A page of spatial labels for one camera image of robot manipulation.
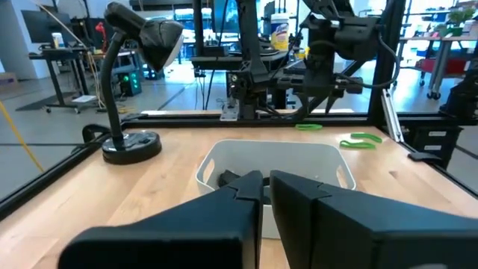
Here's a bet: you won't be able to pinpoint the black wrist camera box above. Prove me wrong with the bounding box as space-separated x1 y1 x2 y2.
334 15 380 61

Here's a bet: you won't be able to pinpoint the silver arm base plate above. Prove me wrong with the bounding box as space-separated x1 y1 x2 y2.
219 99 240 123

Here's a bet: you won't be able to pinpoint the silver aluminium brace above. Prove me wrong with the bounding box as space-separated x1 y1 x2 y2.
380 88 405 143

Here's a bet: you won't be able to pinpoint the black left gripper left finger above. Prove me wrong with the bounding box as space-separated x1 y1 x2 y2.
58 170 264 269

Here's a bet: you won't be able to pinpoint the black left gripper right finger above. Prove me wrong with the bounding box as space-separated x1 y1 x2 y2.
269 170 478 269

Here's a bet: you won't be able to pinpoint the red storage bin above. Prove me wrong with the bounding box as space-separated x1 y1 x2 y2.
415 58 468 75

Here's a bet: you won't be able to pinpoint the black standing desk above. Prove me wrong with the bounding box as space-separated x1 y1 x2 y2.
28 44 90 115

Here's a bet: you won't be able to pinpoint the green potted plant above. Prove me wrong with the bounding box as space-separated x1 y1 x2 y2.
447 7 477 37

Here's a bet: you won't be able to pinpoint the cardboard box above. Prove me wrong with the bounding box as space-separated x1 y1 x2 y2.
0 71 18 89

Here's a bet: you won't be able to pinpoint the black lamp cable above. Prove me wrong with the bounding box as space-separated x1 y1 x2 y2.
81 123 113 145

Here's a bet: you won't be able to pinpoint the white plastic bin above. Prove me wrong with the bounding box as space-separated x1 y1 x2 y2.
195 139 357 240

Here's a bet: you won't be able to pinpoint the black gooseneck desk lamp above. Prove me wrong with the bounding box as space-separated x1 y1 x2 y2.
100 1 184 165

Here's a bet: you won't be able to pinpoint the green rubber band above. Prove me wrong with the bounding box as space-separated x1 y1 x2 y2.
350 132 384 144
294 123 323 132
338 140 377 150

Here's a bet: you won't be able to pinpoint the black computer monitor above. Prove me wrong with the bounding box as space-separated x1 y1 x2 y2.
204 0 240 34

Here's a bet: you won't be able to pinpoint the black computer desk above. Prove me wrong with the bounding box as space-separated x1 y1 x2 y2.
190 50 311 111

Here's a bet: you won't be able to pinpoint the dark floor mat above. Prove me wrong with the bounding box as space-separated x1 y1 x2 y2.
14 92 81 113

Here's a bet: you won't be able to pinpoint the yellow cable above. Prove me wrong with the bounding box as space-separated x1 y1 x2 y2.
0 99 45 173

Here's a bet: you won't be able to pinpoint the black desk monitor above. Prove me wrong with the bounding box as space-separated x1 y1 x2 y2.
20 9 72 45

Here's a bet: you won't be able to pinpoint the computer tower green lights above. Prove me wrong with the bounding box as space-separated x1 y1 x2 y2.
118 69 143 97

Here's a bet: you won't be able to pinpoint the wooden-top side table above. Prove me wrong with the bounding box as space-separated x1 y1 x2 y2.
399 33 478 101

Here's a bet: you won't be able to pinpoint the black box white labels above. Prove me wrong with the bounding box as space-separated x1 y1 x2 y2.
405 126 464 170

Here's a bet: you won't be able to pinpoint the black table clamp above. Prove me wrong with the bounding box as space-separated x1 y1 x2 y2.
406 150 444 164

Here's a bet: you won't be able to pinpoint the yellow wipes container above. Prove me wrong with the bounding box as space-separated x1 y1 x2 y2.
270 13 291 52

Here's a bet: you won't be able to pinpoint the black monitor pole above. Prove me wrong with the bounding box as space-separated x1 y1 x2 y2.
192 0 205 57

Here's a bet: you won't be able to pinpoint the black vertical frame post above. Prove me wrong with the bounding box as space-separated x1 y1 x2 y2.
367 0 407 126

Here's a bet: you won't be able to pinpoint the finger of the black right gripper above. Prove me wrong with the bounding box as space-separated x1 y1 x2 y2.
326 94 339 115
298 93 313 119

